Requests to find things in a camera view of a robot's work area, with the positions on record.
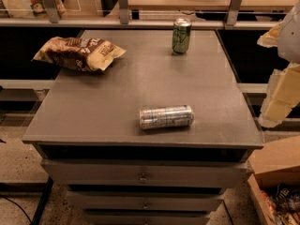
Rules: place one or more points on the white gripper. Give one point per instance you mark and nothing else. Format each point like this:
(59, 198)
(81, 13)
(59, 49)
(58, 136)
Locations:
(290, 37)

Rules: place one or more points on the silver redbull can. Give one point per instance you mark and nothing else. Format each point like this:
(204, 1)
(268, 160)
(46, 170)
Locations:
(166, 117)

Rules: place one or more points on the green soda can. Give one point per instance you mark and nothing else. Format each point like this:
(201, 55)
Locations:
(181, 35)

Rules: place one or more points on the cardboard box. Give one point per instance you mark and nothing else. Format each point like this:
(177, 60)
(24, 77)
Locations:
(277, 162)

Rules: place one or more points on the snack packets in box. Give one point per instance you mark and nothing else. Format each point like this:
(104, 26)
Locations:
(283, 203)

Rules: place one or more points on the brown chip bag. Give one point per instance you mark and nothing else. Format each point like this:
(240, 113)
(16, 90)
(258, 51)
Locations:
(82, 54)

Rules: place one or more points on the grey drawer cabinet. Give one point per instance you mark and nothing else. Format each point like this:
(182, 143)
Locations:
(88, 133)

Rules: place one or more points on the metal railing frame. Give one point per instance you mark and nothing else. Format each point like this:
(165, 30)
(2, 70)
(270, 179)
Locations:
(205, 14)

